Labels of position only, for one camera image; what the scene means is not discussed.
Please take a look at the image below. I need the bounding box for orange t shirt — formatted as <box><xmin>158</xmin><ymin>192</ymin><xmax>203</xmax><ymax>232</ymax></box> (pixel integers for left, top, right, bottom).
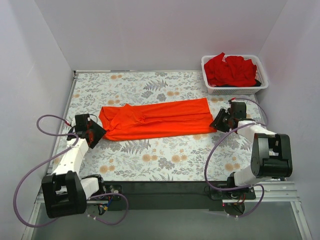
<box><xmin>99</xmin><ymin>98</ymin><xmax>217</xmax><ymax>141</ymax></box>

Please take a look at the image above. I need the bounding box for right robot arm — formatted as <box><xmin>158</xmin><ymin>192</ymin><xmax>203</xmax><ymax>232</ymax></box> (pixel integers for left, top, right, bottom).
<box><xmin>208</xmin><ymin>98</ymin><xmax>293</xmax><ymax>192</ymax></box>

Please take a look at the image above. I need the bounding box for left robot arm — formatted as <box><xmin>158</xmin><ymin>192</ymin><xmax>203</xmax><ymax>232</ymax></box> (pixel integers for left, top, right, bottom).
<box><xmin>41</xmin><ymin>113</ymin><xmax>106</xmax><ymax>219</ymax></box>

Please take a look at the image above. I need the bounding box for red shirts pile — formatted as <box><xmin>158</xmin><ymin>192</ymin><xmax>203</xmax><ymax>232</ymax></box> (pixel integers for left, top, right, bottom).
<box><xmin>204</xmin><ymin>52</ymin><xmax>257</xmax><ymax>88</ymax></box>

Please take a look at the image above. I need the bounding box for floral table mat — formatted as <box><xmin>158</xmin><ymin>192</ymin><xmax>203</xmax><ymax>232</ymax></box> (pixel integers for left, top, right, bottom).
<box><xmin>66</xmin><ymin>71</ymin><xmax>252</xmax><ymax>181</ymax></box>

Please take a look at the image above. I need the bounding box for black garment in basket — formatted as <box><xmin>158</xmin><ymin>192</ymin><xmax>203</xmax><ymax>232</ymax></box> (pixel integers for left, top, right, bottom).
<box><xmin>219</xmin><ymin>79</ymin><xmax>262</xmax><ymax>88</ymax></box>

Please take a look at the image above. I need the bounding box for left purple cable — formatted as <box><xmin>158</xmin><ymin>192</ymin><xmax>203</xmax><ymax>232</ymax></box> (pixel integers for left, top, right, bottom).
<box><xmin>12</xmin><ymin>114</ymin><xmax>130</xmax><ymax>228</ymax></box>

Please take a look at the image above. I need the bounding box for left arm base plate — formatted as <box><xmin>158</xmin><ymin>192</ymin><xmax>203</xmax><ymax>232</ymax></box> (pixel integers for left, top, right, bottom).
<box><xmin>84</xmin><ymin>184</ymin><xmax>123</xmax><ymax>201</ymax></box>

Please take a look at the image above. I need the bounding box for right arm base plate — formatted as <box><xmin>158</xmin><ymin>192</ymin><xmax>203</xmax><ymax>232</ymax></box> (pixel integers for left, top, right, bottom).
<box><xmin>203</xmin><ymin>185</ymin><xmax>256</xmax><ymax>200</ymax></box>

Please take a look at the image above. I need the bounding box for aluminium frame rail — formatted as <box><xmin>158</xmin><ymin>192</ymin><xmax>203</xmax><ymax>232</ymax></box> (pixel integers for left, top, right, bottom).
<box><xmin>34</xmin><ymin>181</ymin><xmax>301</xmax><ymax>205</ymax></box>

